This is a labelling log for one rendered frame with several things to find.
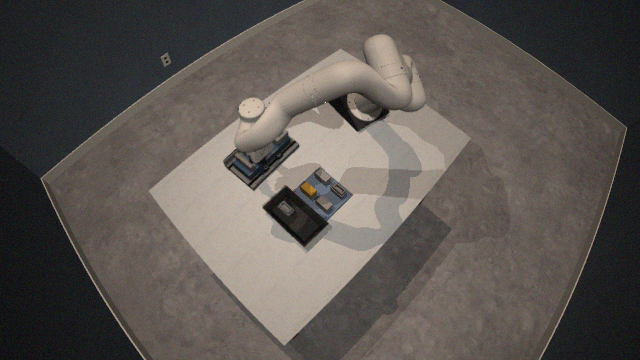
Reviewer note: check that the orange rectangular block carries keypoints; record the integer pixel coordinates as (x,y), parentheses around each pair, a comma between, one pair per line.
(308,190)

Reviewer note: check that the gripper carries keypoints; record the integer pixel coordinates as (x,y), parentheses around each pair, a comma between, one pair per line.
(259,155)

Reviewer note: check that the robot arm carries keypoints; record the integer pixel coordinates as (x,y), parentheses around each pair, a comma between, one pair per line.
(259,127)

